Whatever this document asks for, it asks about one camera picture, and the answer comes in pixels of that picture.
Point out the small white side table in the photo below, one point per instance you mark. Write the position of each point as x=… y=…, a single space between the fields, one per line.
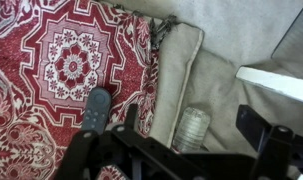
x=277 y=85

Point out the clear plastic bottle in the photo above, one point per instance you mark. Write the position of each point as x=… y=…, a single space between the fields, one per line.
x=191 y=130

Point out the black remote control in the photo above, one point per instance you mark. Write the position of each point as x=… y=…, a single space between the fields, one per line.
x=97 y=106

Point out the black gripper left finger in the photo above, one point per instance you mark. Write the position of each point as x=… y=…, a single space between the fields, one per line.
x=91 y=153

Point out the beige sofa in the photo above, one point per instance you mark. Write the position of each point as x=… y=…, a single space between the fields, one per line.
x=237 y=33

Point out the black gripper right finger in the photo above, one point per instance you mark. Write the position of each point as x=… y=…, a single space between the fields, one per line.
x=274 y=150

